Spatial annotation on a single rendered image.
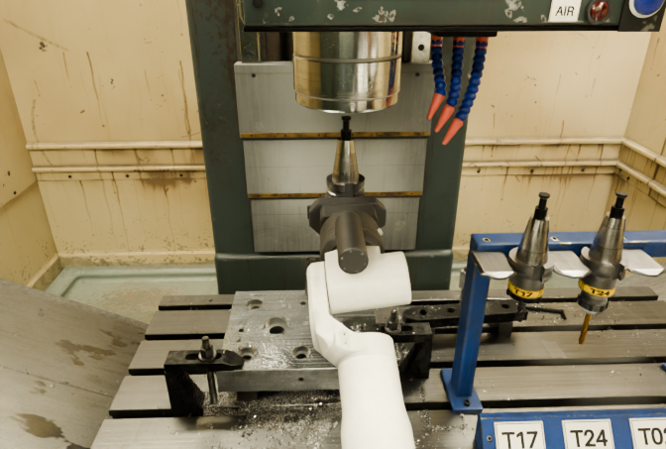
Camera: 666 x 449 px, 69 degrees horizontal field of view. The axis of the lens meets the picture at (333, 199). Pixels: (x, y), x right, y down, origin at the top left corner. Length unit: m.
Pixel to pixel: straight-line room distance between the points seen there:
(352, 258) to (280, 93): 0.70
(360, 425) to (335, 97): 0.41
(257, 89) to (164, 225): 0.82
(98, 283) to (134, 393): 0.99
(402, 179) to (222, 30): 0.58
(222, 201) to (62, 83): 0.69
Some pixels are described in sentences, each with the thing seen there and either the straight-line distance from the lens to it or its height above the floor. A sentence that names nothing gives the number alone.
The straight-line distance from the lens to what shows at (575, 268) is 0.79.
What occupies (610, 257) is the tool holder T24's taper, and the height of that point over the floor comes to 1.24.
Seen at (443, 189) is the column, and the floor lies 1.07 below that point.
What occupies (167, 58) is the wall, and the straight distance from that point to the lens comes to 1.64.
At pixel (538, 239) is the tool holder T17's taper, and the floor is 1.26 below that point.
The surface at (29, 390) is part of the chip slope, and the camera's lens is 1.40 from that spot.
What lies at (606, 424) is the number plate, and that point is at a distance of 0.96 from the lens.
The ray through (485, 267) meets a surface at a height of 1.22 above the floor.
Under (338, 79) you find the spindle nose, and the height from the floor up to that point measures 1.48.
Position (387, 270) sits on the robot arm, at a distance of 0.57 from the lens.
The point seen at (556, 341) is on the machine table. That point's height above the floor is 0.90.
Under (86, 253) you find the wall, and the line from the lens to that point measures 2.01.
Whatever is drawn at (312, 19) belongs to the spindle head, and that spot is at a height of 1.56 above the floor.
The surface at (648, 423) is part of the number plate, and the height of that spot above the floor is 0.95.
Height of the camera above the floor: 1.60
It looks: 25 degrees down
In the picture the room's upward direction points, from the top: straight up
